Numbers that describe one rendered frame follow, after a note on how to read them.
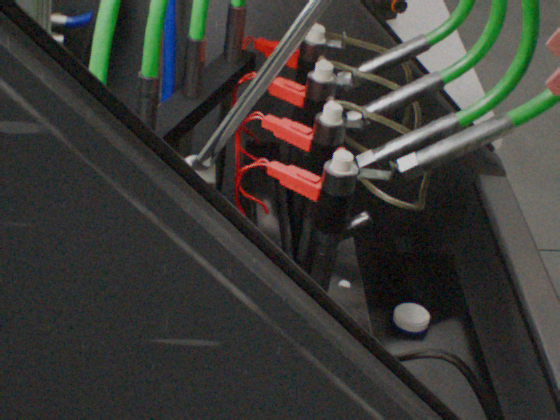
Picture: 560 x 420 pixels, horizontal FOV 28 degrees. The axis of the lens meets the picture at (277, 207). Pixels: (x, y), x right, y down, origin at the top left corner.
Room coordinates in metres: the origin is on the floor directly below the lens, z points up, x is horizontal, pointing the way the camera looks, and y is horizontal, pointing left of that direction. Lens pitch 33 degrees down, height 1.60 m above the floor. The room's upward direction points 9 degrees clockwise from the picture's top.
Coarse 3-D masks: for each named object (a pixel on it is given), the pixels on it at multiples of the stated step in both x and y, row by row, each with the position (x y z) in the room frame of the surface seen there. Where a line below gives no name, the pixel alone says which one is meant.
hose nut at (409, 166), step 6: (408, 156) 0.79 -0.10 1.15; (414, 156) 0.79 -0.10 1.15; (402, 162) 0.79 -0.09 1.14; (408, 162) 0.79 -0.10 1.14; (414, 162) 0.79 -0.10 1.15; (402, 168) 0.79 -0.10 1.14; (408, 168) 0.79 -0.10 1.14; (414, 168) 0.79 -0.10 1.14; (420, 168) 0.79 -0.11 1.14; (402, 174) 0.79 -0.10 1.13; (408, 174) 0.79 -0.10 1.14; (414, 174) 0.79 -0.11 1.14; (420, 174) 0.79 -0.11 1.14; (408, 180) 0.79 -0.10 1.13
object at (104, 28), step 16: (112, 0) 0.75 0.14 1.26; (112, 16) 0.75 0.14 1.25; (96, 32) 0.75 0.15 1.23; (112, 32) 0.76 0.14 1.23; (96, 48) 0.75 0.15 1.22; (96, 64) 0.75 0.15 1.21; (544, 96) 0.81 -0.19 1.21; (512, 112) 0.80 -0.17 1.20; (528, 112) 0.80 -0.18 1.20; (544, 112) 0.81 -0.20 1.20
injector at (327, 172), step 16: (336, 176) 0.77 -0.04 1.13; (352, 176) 0.78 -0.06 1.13; (320, 192) 0.78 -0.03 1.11; (336, 192) 0.77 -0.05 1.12; (352, 192) 0.78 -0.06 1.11; (320, 208) 0.78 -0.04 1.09; (336, 208) 0.77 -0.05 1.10; (320, 224) 0.78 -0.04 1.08; (336, 224) 0.77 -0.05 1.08; (352, 224) 0.79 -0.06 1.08; (368, 224) 0.79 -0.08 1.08; (320, 240) 0.78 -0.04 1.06; (336, 240) 0.78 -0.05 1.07; (320, 256) 0.78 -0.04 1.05; (320, 272) 0.78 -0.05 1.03
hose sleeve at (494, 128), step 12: (492, 120) 0.80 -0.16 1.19; (504, 120) 0.80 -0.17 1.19; (468, 132) 0.80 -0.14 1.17; (480, 132) 0.80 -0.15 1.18; (492, 132) 0.80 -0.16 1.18; (504, 132) 0.80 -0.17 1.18; (444, 144) 0.80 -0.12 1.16; (456, 144) 0.79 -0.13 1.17; (468, 144) 0.79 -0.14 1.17; (480, 144) 0.79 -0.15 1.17; (420, 156) 0.79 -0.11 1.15; (432, 156) 0.79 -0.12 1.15; (444, 156) 0.79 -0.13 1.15; (456, 156) 0.79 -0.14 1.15; (432, 168) 0.79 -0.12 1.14
